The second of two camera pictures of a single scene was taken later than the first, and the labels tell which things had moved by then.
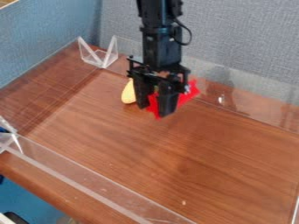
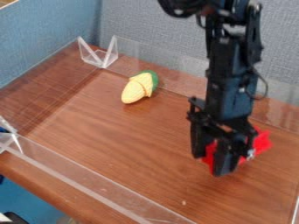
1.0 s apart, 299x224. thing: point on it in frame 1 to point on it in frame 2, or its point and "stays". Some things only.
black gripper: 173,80 to 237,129
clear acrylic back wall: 260,94 stays
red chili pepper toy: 192,92 to 262,143
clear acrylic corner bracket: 102,58 stays
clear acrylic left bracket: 10,139 stays
